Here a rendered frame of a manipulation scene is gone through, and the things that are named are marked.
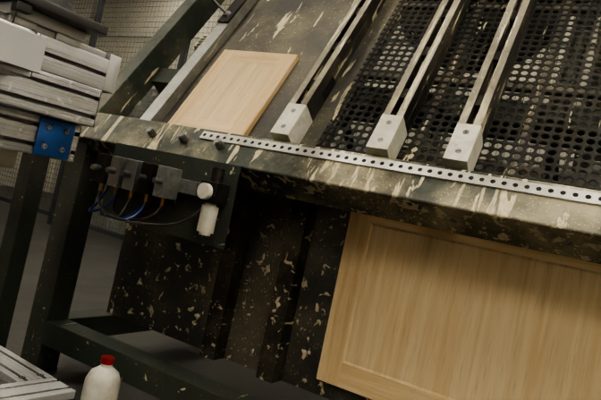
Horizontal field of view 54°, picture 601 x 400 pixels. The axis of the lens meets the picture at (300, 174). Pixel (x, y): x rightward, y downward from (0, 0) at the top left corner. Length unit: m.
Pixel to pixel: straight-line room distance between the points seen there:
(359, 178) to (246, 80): 0.67
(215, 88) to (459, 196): 0.98
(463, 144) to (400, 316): 0.52
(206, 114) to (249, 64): 0.25
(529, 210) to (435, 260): 0.38
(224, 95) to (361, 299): 0.81
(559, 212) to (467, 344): 0.47
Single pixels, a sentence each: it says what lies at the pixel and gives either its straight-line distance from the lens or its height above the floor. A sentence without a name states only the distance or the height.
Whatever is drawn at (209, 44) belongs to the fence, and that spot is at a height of 1.24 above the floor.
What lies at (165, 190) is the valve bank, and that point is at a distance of 1.70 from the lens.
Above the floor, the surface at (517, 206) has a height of 0.84.
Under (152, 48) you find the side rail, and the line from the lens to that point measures 2.37.
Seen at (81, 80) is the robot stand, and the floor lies 0.91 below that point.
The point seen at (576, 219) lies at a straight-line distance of 1.39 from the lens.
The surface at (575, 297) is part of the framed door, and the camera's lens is 1.62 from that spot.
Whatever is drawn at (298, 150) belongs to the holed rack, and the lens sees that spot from 1.64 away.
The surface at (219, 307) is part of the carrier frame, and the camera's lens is 1.95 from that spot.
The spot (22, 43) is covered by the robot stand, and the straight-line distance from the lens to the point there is 1.24.
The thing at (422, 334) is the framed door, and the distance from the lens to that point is 1.70.
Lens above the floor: 0.74
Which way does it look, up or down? 3 degrees up
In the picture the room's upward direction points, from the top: 12 degrees clockwise
